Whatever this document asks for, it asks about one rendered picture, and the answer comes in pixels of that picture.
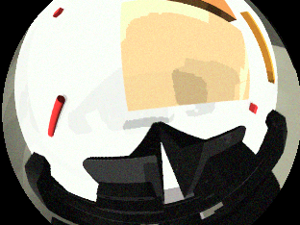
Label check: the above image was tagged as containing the small red block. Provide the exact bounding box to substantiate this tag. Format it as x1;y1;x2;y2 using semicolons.
53;8;64;17
249;102;258;113

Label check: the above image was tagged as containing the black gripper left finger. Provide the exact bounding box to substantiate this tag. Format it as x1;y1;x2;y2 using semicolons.
82;123;165;205

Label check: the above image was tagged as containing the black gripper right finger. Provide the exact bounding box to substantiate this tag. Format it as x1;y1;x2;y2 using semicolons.
158;121;246;200

